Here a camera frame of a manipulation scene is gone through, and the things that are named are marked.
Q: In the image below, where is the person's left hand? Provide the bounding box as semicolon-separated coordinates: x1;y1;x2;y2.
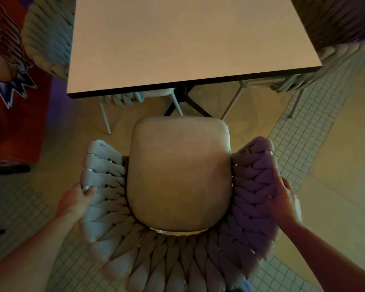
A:
55;183;97;223

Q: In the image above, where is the red printed arcade cabinet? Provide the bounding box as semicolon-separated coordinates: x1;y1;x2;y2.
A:
0;0;54;177

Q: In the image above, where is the black table base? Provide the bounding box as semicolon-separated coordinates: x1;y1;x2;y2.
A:
163;86;213;118

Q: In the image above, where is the white woven armchair beige cushion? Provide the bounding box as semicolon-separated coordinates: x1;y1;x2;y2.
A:
79;116;281;292

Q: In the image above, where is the person's left forearm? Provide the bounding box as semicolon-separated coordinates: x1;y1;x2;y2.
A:
0;213;80;292

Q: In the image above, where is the person's right forearm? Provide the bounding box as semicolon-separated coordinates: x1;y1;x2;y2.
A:
278;218;365;292

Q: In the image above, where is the person's right hand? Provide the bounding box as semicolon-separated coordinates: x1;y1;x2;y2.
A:
265;167;302;230

